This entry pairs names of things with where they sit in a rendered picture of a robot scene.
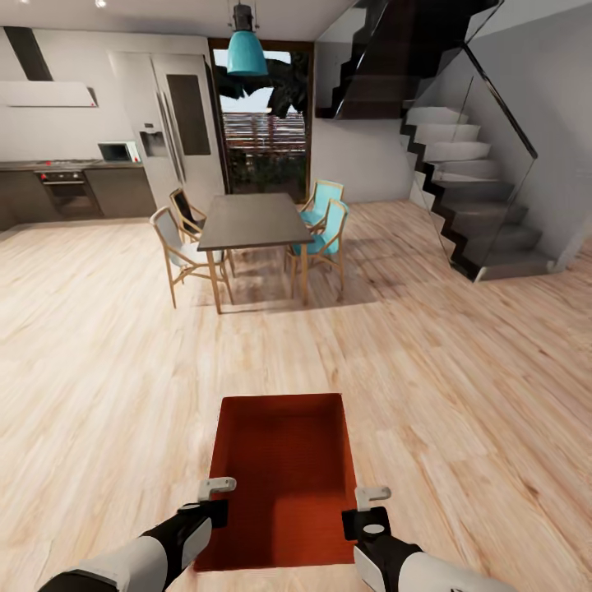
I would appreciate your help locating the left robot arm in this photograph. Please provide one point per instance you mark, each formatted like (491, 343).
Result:
(151, 562)

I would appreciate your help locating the storage box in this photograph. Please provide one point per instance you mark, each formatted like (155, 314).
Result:
(291, 458)

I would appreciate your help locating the fridge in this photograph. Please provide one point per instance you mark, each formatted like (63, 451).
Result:
(171, 106)

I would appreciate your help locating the fixed window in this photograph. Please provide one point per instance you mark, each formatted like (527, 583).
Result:
(266, 121)

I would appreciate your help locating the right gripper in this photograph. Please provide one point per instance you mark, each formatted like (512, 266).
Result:
(352, 518)

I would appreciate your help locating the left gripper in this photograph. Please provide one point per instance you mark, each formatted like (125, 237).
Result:
(219, 512)

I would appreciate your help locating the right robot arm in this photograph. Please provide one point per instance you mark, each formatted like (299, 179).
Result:
(388, 564)

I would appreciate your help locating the breakfast table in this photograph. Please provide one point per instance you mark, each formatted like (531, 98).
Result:
(253, 220)

